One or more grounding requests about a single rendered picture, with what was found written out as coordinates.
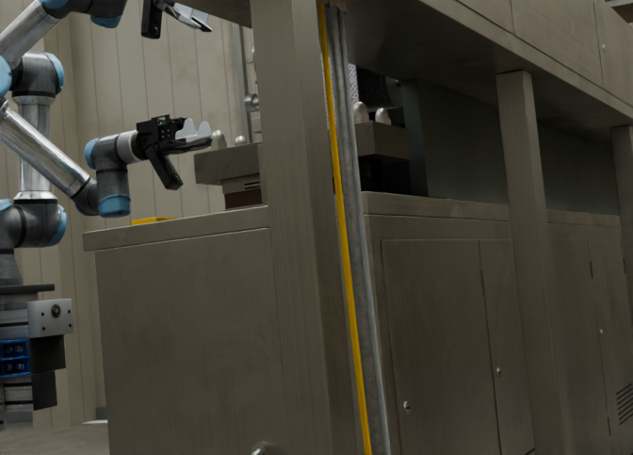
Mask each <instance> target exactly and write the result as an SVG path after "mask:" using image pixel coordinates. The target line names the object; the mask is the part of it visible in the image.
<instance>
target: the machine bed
mask: <svg viewBox="0 0 633 455"><path fill-rule="evenodd" d="M362 202H363V210H364V215H367V214H370V215H389V216H408V217H427V218H446V219H483V220H502V221H511V218H510V209H509V206H508V205H506V204H497V203H479V202H468V201H459V200H450V199H440V198H431V197H420V196H411V195H401V194H392V193H381V192H372V191H362ZM546 215H547V223H557V224H576V225H595V226H614V227H621V219H620V216H613V215H603V214H594V213H584V212H575V211H565V210H555V209H546ZM268 227H269V218H268V206H267V205H265V206H259V207H253V208H246V209H239V210H233V211H226V212H220V213H214V214H207V215H200V216H194V217H187V218H181V219H169V220H162V221H156V222H149V223H143V224H137V225H130V226H123V227H117V228H111V229H104V230H98V231H91V232H85V233H83V247H84V252H95V251H97V250H104V249H111V248H119V247H125V246H133V245H139V244H147V243H154V242H161V241H169V240H175V239H183V238H190V237H197V236H211V235H217V234H225V233H231V232H239V231H246V230H253V229H261V228H268Z"/></svg>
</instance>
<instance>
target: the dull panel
mask: <svg viewBox="0 0 633 455"><path fill-rule="evenodd" d="M400 83H401V92H402V102H403V111H404V121H405V129H409V134H410V143H411V153H412V160H409V168H410V177H411V187H412V196H420V197H431V198H440V199H450V200H459V201H468V202H479V203H497V204H506V205H509V200H508V191H507V183H506V173H505V165H504V156H503V147H502V138H501V130H500V121H499V112H498V108H497V107H495V106H490V105H488V104H485V103H483V102H481V101H478V100H475V99H473V98H470V97H467V96H465V95H462V94H460V93H457V92H455V91H452V90H449V89H445V88H442V87H440V86H437V85H434V84H432V83H430V82H427V81H424V80H422V79H419V78H412V79H407V80H402V81H400ZM537 130H538V139H539V147H540V156H541V164H542V173H543V181H544V198H545V207H546V209H555V210H565V211H575V212H584V213H594V214H603V215H613V216H620V211H619V203H618V194H617V187H616V178H615V170H614V162H613V153H612V150H610V149H607V148H605V147H602V146H599V145H596V144H594V143H591V142H589V141H587V140H584V139H581V138H577V137H574V136H572V135H569V134H566V133H563V132H561V131H559V130H556V129H554V128H551V127H548V126H546V125H543V124H540V123H538V122H537Z"/></svg>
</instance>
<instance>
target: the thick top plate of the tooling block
mask: <svg viewBox="0 0 633 455"><path fill-rule="evenodd" d="M354 128H355V137H356V147H357V156H358V161H364V162H369V163H370V160H374V159H381V163H382V164H383V165H385V164H391V163H397V162H403V161H409V160H412V153H411V143H410V134H409V129H405V128H400V127H396V126H393V125H389V124H385V123H381V122H374V121H369V122H359V123H355V124H354ZM328 136H329V146H330V156H331V162H333V158H332V148H331V139H330V129H328ZM261 144H263V143H262V141H259V142H254V143H249V144H244V145H238V146H234V147H229V148H223V149H218V150H214V151H208V152H203V153H198V154H194V155H193V156H194V168H195V179H196V184H202V185H213V186H221V180H226V179H232V178H237V177H243V176H249V175H255V174H260V172H259V162H258V151H257V145H261Z"/></svg>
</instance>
